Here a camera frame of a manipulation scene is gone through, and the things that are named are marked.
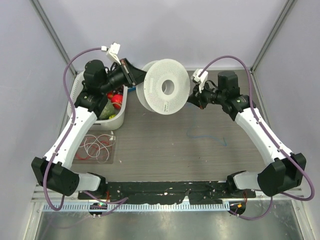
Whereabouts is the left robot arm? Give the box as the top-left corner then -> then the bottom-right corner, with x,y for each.
31,58 -> 147,200

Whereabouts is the white cable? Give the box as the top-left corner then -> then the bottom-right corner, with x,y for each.
83,133 -> 117,162

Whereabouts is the green melon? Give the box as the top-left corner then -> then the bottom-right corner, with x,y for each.
98,101 -> 115,120

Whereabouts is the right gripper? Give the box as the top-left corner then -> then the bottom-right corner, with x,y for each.
187,79 -> 226,110

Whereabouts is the white slotted cable duct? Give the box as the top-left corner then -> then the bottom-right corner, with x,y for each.
42,201 -> 230,213

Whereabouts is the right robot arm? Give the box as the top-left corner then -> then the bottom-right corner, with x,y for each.
187,68 -> 306,198

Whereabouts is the clear plastic tray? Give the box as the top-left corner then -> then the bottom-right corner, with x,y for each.
73,130 -> 116,165

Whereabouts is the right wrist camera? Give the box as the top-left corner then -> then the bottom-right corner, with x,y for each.
190,68 -> 209,94

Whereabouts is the blue cable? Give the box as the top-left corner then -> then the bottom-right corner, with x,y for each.
186,102 -> 228,147

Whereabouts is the red cable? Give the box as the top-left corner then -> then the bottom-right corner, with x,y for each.
74,136 -> 115,161

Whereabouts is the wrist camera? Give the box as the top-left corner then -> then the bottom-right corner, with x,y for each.
106,42 -> 121,65
190,68 -> 209,94

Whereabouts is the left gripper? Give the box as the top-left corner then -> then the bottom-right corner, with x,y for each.
99,57 -> 151,94

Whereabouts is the red apple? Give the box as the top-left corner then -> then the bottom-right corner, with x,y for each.
107,92 -> 123,110

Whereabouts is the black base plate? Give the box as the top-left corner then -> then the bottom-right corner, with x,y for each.
89,181 -> 256,205

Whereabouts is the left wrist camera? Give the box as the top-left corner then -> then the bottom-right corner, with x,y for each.
106,42 -> 121,65

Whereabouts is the white cable spool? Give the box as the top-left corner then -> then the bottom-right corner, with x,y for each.
136,58 -> 191,115

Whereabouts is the white plastic basket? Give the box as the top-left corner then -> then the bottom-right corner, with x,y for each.
70,71 -> 128,131

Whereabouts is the aluminium rail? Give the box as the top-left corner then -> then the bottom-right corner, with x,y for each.
31,186 -> 305,203

